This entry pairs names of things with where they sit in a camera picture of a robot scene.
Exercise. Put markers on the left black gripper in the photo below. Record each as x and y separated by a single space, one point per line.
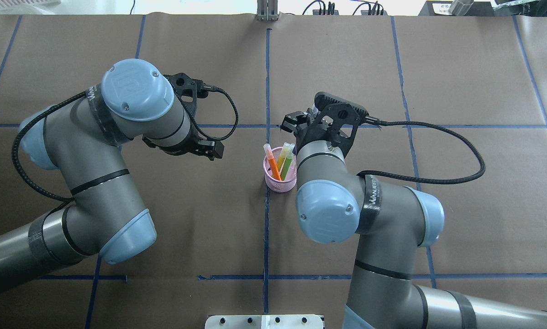
192 139

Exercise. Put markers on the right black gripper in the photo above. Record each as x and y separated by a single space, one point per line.
302 133

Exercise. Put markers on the orange highlighter pen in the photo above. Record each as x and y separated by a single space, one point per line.
271 161

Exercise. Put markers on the yellow highlighter pen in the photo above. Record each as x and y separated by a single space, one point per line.
282 156

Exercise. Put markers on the green highlighter pen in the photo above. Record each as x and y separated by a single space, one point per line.
288 161

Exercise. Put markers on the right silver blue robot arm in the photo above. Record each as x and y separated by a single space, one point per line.
392 222

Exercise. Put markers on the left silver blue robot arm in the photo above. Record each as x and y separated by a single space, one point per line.
71 152

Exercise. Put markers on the pink mesh pen holder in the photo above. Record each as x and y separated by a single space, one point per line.
280 185

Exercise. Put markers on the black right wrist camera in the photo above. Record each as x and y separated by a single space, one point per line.
339 120

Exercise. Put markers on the aluminium frame post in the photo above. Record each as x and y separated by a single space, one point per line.
267 10

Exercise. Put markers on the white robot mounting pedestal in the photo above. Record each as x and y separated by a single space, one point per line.
266 321

